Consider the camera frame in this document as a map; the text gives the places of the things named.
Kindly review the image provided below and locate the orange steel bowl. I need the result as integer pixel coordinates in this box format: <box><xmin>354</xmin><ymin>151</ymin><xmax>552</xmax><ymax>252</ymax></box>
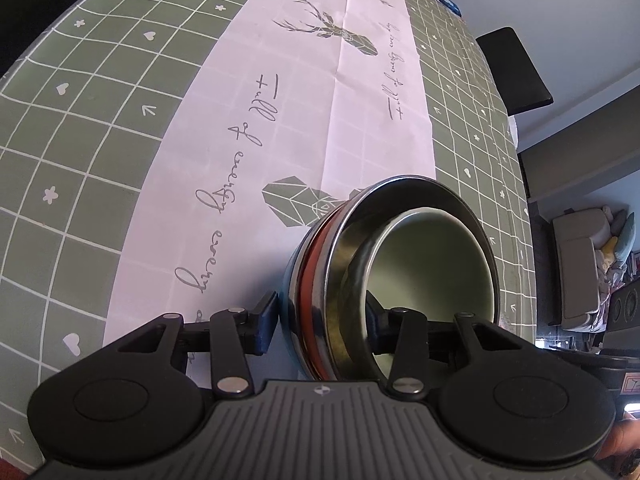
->
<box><xmin>297</xmin><ymin>175</ymin><xmax>501</xmax><ymax>382</ymax></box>

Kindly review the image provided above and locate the beige sofa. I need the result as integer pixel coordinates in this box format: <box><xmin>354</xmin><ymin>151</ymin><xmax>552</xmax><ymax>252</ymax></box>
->
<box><xmin>552</xmin><ymin>204</ymin><xmax>632</xmax><ymax>332</ymax></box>

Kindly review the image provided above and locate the person's right hand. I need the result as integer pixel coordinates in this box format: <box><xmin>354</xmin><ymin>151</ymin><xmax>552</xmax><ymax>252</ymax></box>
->
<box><xmin>596</xmin><ymin>417</ymin><xmax>640</xmax><ymax>462</ymax></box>

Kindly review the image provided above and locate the person's orange clothing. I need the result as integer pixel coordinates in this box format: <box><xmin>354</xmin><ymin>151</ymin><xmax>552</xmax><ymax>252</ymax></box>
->
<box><xmin>0</xmin><ymin>454</ymin><xmax>37</xmax><ymax>480</ymax></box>

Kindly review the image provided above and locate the green checked tablecloth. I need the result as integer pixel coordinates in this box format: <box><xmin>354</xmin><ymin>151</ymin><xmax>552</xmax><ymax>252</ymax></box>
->
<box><xmin>0</xmin><ymin>0</ymin><xmax>539</xmax><ymax>463</ymax></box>

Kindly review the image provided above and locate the green ceramic bowl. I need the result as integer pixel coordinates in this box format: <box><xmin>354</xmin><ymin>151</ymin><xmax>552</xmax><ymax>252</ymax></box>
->
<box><xmin>349</xmin><ymin>207</ymin><xmax>497</xmax><ymax>380</ymax></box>

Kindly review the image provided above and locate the blue cushion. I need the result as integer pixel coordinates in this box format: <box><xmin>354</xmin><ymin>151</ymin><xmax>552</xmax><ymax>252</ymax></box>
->
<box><xmin>612</xmin><ymin>209</ymin><xmax>634</xmax><ymax>267</ymax></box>

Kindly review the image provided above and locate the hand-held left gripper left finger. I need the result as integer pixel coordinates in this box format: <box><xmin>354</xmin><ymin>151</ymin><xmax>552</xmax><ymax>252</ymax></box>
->
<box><xmin>102</xmin><ymin>290</ymin><xmax>279</xmax><ymax>402</ymax></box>

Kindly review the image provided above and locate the black chair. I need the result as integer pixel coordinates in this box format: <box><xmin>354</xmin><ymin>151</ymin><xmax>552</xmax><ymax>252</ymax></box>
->
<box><xmin>474</xmin><ymin>27</ymin><xmax>554</xmax><ymax>117</ymax></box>

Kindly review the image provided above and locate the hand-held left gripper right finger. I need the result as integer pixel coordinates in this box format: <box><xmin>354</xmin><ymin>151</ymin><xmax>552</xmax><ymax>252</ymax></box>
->
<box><xmin>366</xmin><ymin>294</ymin><xmax>532</xmax><ymax>400</ymax></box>

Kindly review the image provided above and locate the blue steel bowl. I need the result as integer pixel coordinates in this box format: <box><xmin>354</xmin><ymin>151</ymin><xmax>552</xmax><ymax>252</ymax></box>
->
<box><xmin>281</xmin><ymin>187</ymin><xmax>382</xmax><ymax>379</ymax></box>

